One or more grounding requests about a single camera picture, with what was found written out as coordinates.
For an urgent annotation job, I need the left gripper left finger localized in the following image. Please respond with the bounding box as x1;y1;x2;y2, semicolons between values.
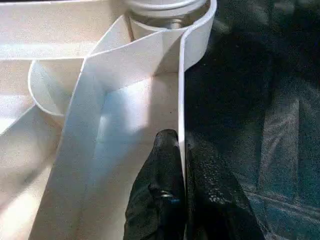
124;129;187;240

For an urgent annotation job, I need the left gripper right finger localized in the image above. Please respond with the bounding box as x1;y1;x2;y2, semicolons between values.
186;142;266;240

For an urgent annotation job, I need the white plastic table top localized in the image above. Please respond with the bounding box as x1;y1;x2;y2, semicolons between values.
0;0;218;240

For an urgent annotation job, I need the white plastic table leg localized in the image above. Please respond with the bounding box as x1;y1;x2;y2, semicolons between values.
126;0;210;29

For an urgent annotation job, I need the black work mat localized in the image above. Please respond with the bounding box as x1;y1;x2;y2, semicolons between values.
179;0;320;240

